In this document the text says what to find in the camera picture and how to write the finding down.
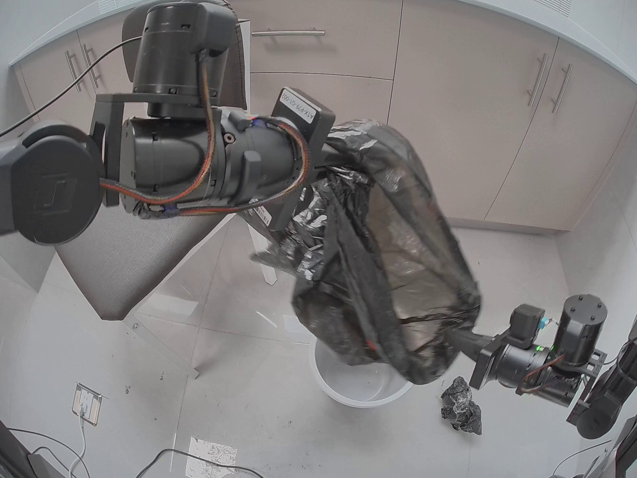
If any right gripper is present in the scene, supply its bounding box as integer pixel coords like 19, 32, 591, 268
449, 330, 580, 408

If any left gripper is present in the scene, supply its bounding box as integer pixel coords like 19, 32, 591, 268
122, 108, 371, 249

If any black plastic bag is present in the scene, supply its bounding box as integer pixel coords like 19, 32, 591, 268
251, 118, 484, 387

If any crumpled black plastic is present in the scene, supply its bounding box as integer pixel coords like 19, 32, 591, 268
440, 376, 483, 436

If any white trash bin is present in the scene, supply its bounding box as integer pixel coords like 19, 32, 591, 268
311, 339, 415, 410

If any beige cabinet with drawers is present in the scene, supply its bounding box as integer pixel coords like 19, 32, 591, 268
9, 0, 637, 233

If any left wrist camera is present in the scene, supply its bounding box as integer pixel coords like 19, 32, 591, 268
273, 87, 337, 160

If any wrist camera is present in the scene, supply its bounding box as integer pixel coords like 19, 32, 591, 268
512, 304, 548, 351
273, 87, 337, 160

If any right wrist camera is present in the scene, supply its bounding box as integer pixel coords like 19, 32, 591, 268
512, 304, 548, 351

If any grey chair with white frame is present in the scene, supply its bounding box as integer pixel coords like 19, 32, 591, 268
47, 0, 278, 380

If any black cable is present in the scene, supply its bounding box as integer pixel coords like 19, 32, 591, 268
0, 37, 144, 137
142, 448, 263, 478

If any white cable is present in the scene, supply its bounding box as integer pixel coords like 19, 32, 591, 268
69, 406, 89, 478

